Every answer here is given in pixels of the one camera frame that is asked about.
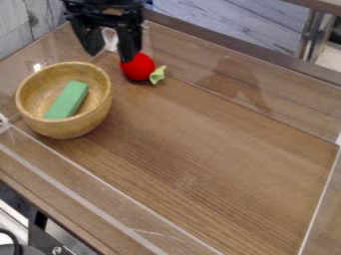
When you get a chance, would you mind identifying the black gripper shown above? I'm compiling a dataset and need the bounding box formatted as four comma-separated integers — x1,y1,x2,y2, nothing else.
62,0,146,63

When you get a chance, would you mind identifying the green rectangular block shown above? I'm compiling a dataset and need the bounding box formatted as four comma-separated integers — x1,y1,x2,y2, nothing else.
44,81,90,120

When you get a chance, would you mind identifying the brown wooden bowl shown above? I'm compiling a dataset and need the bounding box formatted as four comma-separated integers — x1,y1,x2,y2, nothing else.
15,61,114,139

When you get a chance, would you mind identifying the red plush strawberry toy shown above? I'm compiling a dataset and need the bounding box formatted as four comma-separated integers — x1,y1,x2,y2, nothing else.
121,52,167,85

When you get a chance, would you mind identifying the metal table leg background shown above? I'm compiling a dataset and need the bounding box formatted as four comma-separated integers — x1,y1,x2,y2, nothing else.
297,10,336,63

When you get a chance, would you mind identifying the clear acrylic corner bracket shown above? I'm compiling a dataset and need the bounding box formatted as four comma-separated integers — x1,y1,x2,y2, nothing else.
102,28,119,53

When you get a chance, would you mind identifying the black table leg bracket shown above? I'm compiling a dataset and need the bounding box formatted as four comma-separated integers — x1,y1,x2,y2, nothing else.
28,211,75,255

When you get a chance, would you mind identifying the black cable lower left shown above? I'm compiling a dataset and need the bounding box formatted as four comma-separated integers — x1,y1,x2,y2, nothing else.
0,228,23,255

